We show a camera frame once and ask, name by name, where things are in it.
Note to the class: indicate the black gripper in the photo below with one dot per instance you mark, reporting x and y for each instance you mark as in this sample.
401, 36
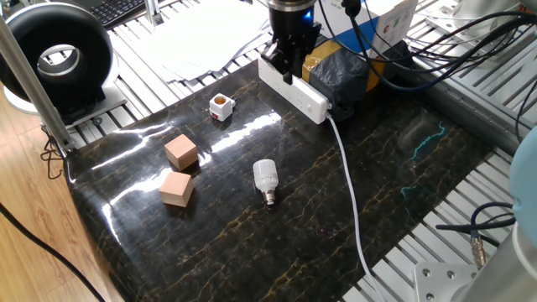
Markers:
291, 29

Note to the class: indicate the white power strip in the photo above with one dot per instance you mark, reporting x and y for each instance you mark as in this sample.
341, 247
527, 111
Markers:
302, 98

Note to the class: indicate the white plug-in bulb holder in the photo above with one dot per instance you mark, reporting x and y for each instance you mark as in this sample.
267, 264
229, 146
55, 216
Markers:
220, 110

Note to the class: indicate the white LED bulb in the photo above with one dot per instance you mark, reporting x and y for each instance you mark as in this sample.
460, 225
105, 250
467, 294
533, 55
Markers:
265, 174

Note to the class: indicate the black wrapped package yellow tape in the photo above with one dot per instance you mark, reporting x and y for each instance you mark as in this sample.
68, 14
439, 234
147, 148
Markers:
340, 79

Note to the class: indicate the white and blue cardboard box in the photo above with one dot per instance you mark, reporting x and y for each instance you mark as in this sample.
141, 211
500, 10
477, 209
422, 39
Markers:
390, 21

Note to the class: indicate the wooden cube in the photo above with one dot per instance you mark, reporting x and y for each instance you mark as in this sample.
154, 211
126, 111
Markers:
176, 191
181, 153

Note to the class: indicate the black keyboard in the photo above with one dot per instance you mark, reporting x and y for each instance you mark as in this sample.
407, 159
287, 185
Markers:
117, 10

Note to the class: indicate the grey metal cylinder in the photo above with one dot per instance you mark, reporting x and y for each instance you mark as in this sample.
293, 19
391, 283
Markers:
474, 10

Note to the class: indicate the silver robot mounting plate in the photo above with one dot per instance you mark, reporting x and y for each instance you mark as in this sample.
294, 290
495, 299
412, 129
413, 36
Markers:
436, 285

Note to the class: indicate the aluminium frame post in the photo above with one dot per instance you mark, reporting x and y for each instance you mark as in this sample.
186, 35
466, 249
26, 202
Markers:
153, 10
38, 92

